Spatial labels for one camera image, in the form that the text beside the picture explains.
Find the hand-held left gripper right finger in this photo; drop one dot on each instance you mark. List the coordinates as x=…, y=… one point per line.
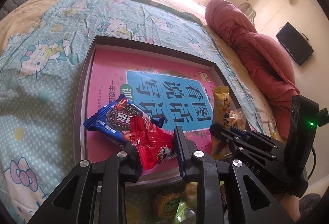
x=181, y=157

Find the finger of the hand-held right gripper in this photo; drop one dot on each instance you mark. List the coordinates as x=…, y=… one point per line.
x=226, y=136
x=257, y=138

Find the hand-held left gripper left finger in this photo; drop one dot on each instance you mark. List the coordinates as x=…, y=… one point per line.
x=131, y=165

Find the clear bag of pastries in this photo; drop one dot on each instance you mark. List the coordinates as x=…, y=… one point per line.
x=237, y=120

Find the red candy packet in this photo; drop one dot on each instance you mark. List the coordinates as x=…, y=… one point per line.
x=154, y=144

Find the yellow cake packet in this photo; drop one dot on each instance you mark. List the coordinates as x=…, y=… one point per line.
x=221, y=100

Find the blue cookie packet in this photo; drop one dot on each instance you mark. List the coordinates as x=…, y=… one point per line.
x=113, y=121

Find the round pastry with green label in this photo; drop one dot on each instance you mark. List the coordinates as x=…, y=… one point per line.
x=165, y=203

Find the grey cardboard box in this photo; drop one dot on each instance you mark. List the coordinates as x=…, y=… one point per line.
x=84, y=80

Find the pink quilt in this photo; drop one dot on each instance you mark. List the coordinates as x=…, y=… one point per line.
x=257, y=47

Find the pink book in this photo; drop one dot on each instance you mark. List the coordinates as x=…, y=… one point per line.
x=113, y=70

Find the black television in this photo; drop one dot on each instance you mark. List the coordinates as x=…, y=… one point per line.
x=295, y=44

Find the cartoon cat printed blanket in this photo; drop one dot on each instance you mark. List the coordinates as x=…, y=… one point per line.
x=51, y=85

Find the beige bed sheet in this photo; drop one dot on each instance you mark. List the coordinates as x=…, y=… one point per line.
x=30, y=11

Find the white wall pipe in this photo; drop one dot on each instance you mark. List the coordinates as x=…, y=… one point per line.
x=248, y=12

